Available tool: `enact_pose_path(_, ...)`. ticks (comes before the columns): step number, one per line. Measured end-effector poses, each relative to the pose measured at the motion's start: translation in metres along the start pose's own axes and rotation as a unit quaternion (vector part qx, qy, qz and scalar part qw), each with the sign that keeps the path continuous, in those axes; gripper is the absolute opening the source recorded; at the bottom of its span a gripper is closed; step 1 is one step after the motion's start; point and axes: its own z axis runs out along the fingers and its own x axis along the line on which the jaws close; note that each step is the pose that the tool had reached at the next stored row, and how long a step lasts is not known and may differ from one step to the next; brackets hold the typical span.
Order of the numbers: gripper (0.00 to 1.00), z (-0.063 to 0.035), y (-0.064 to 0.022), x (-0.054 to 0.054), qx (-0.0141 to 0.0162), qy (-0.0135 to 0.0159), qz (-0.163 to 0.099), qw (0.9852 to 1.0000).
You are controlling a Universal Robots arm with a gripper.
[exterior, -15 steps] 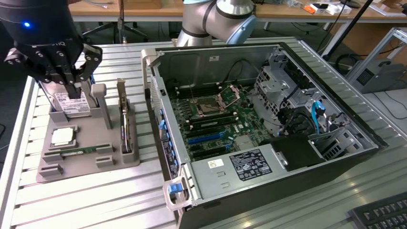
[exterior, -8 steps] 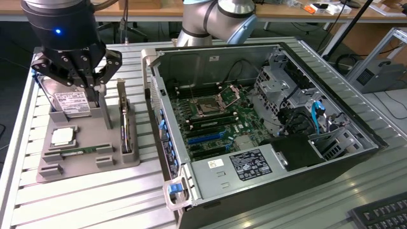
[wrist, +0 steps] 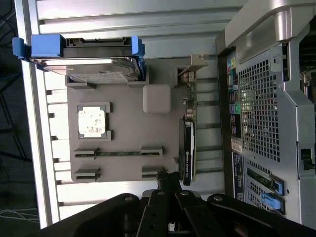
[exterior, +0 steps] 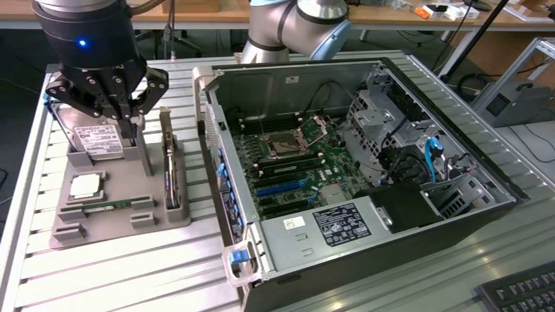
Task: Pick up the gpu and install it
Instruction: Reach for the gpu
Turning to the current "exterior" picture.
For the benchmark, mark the white small box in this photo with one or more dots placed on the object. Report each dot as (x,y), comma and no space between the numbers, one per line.
(462,13)

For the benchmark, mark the CPU socket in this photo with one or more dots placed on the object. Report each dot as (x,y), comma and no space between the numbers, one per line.
(282,144)

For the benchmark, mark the black office chair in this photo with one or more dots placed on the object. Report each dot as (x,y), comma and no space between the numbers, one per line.
(186,42)

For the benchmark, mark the black graphics card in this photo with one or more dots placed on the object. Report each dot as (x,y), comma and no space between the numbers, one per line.
(170,156)

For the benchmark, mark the hard disk in blue caddy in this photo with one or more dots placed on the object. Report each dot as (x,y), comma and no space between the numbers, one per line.
(95,139)

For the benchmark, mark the green RAM stick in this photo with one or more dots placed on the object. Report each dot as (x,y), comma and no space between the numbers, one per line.
(109,205)

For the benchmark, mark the silver chipset heatsink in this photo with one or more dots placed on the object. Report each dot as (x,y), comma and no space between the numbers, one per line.
(337,195)

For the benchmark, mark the green motherboard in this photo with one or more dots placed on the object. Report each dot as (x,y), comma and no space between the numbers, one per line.
(334,162)

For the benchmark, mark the black tripod pole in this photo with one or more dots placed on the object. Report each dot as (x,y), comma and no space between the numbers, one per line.
(477,32)

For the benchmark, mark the silver CPU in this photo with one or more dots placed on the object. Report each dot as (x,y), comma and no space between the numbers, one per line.
(85,187)

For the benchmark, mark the open black PC case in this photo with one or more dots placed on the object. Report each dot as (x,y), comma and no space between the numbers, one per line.
(390,260)

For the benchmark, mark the brown cardboard box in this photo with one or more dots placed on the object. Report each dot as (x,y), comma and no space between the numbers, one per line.
(195,6)

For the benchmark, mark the orange small box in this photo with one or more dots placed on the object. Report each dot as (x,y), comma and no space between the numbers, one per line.
(423,13)

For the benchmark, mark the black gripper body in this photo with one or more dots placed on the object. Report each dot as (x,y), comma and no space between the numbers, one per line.
(95,48)

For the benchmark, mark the aluminium profile frame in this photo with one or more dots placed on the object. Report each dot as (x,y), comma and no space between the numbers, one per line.
(521,65)

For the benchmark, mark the grey parts rack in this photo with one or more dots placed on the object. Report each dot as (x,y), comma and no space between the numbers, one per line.
(122,182)

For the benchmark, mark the black keyboard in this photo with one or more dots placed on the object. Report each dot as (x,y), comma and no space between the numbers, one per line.
(521,292)

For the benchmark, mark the cluttered wooden desk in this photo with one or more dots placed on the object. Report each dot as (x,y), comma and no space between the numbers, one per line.
(390,16)

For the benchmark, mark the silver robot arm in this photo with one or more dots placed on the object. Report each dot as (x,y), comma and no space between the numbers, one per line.
(278,26)

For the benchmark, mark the grey computer tower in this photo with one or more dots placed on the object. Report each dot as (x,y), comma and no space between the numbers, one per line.
(521,104)

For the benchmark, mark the black fan shroud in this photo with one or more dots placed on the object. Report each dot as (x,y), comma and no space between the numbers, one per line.
(399,208)

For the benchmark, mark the black installed RAM stick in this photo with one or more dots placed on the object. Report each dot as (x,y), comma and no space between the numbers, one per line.
(285,169)

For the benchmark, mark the long wooden desk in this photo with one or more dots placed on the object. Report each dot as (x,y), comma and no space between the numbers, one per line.
(209,19)

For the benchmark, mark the metal drive cage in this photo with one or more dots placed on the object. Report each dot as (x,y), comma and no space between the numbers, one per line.
(373,117)

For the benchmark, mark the grey power supply unit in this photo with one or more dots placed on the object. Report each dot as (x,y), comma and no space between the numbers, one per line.
(303,237)

